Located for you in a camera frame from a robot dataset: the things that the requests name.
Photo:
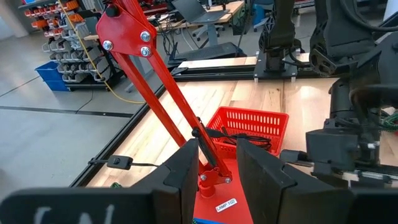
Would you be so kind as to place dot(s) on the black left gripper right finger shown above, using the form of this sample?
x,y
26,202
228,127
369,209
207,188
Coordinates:
x,y
267,186

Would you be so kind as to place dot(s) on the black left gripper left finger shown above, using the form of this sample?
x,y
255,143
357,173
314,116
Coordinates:
x,y
174,186

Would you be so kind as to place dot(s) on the shelf with orange bins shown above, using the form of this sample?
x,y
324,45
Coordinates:
x,y
71,46

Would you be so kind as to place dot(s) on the red plastic basket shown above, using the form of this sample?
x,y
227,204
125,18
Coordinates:
x,y
248,121

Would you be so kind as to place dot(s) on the blue plastic basket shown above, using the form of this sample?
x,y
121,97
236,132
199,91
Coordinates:
x,y
208,221

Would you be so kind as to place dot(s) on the black aluminium table frame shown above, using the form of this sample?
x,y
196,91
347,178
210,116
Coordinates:
x,y
124,137

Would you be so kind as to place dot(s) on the grey laptop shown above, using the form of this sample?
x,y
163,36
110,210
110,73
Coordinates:
x,y
199,12

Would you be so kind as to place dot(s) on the office chair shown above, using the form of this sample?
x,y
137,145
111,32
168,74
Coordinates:
x,y
262,15

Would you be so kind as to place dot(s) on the red desk lamp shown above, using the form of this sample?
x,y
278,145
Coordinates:
x,y
127,31

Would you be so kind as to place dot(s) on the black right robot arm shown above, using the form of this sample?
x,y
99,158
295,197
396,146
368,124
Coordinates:
x,y
348,31

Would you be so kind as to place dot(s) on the wooden desk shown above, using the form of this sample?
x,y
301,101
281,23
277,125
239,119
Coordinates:
x,y
224,14

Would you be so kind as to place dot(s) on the blue storage bin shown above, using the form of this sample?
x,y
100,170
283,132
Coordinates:
x,y
51,76

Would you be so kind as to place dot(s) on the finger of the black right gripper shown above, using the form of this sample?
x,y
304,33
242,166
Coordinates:
x,y
295,155

